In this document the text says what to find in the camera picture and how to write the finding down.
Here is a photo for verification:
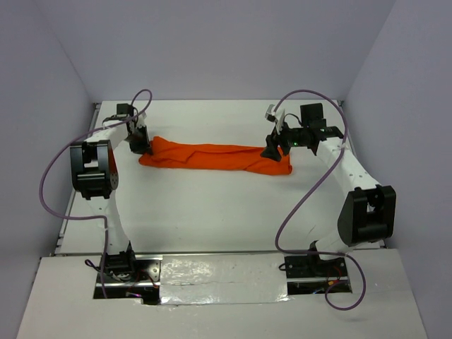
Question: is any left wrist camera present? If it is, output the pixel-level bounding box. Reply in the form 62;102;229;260
136;113;146;129

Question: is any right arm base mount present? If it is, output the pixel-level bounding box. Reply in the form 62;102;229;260
278;247;351;296

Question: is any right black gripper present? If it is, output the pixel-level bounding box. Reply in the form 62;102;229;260
261;118;309;162

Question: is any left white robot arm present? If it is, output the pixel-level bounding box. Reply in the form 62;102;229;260
70;103;153;281

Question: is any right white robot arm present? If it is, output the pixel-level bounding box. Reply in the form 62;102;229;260
261;103;396;276

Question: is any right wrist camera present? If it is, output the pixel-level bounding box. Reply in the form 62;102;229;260
265;104;285;134

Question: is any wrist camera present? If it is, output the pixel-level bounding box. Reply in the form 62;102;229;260
136;113;146;129
265;104;285;134

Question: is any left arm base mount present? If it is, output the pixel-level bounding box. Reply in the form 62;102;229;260
93;255;162;305

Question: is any silver foil tape panel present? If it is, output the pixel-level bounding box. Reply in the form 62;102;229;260
159;254;289;306

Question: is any orange t-shirt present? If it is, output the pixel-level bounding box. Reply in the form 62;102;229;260
138;136;292;176

